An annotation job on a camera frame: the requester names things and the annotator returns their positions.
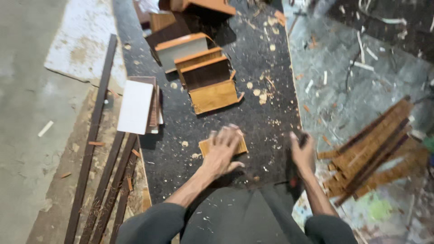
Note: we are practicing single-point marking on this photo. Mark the person's right hand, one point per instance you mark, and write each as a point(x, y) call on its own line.
point(303, 156)

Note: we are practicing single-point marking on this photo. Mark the person's left hand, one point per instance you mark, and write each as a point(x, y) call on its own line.
point(220, 154)

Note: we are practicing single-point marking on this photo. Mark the person's right fingers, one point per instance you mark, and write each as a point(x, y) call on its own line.
point(300, 142)

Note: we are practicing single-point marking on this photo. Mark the black hand tool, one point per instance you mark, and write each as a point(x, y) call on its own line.
point(292, 176)

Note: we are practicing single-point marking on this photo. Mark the small light wood block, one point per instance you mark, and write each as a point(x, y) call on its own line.
point(241, 146)

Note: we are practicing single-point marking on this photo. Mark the pile of wood strips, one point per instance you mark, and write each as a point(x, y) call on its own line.
point(373, 152)

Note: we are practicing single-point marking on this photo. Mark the light wood panel box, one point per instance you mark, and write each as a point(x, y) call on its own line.
point(213, 97)

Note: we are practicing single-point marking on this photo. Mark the person's dark grey clothing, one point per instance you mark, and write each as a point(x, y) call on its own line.
point(237, 220)

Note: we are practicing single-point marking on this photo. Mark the dark brown panel box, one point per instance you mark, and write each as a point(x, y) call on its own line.
point(205, 73)

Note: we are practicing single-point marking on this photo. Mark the orange-edged wood box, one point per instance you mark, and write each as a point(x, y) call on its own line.
point(198, 57)

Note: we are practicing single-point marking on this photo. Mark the white-faced orange-topped box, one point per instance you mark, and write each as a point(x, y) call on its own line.
point(181, 50)

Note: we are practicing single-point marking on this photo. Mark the large orange wood box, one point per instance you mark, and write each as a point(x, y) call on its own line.
point(206, 5)

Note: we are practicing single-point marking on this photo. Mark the stack of white laminate boards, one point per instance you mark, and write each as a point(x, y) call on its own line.
point(135, 106)

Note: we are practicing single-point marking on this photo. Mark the dark brown board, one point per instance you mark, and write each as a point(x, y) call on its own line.
point(169, 34)

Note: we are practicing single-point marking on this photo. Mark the small brown wood box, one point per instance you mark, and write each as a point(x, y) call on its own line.
point(162, 21)

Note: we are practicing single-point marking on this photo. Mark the long dark wood strip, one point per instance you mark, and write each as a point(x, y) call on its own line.
point(93, 128)

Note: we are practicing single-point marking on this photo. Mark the white slab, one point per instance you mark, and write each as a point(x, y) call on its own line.
point(84, 40)

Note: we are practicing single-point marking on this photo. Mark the small white strip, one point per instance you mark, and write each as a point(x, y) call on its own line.
point(45, 128)

